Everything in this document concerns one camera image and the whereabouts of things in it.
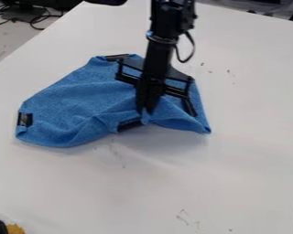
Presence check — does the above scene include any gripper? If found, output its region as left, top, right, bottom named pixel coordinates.
left=113, top=36, right=200, bottom=119

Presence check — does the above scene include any blue cloth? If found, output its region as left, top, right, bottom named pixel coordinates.
left=14, top=53, right=213, bottom=149

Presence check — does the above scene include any yellow tool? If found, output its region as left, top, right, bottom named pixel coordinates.
left=0, top=217, right=27, bottom=234

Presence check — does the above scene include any black cable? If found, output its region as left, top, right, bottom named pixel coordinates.
left=27, top=5, right=66, bottom=31

